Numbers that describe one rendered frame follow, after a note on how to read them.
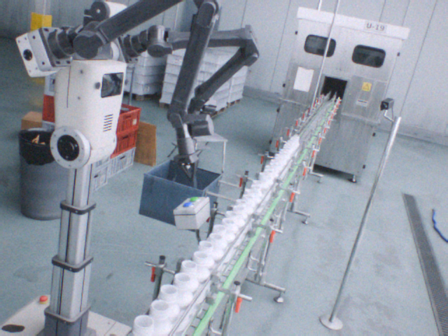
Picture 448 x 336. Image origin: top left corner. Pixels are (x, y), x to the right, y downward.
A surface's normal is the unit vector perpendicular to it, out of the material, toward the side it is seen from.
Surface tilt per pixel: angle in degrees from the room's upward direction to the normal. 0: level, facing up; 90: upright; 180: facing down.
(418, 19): 90
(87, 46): 113
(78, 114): 101
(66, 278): 90
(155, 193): 90
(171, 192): 90
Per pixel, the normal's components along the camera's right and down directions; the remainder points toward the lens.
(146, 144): -0.30, 0.41
